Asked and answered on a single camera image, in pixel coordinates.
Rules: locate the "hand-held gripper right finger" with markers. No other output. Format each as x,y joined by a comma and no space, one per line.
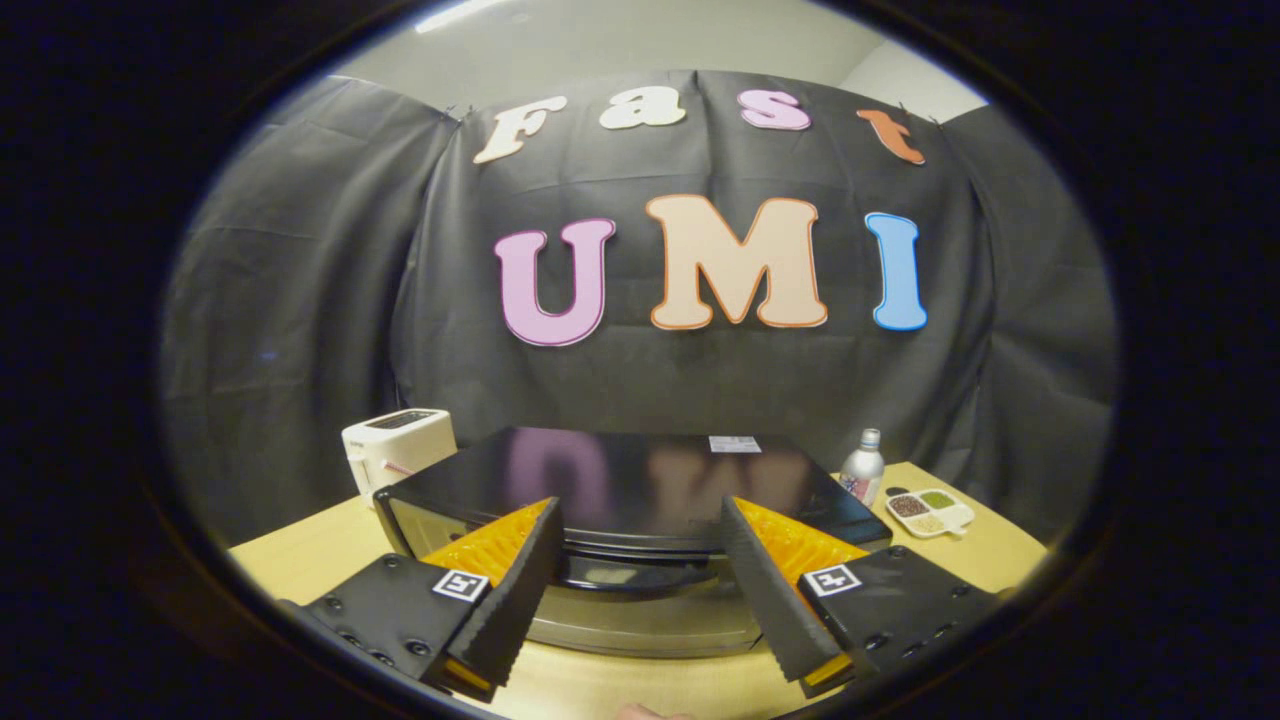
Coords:
770,600

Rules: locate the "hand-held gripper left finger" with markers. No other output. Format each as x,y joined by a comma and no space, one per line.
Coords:
520,590

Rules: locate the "silver bottle with label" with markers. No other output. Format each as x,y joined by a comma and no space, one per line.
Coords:
862,468

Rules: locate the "black backdrop cloth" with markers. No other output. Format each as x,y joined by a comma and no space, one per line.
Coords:
720,380

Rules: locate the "white pop-up toaster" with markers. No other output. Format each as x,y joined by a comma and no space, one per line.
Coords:
395,450

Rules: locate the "black toaster oven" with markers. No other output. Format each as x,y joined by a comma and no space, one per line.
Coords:
640,480

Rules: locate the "white divided condiment dish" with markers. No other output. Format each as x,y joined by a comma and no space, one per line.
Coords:
927,512

